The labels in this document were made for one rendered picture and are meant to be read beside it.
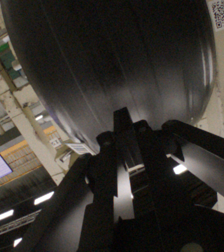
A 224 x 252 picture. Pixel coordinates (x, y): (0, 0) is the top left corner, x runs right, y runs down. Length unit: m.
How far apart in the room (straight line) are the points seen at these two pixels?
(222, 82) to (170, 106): 0.29
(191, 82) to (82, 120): 0.17
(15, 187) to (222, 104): 12.65
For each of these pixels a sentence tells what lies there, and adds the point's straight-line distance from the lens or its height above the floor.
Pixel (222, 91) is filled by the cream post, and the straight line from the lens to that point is 0.60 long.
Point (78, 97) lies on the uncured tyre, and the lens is 0.28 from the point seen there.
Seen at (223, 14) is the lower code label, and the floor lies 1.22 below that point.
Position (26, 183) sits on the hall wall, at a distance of 12.57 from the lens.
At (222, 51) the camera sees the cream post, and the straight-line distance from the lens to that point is 0.57.
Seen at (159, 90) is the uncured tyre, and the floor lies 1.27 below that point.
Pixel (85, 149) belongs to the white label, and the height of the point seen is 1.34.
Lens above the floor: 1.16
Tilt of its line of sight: 26 degrees up
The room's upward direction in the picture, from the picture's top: 155 degrees clockwise
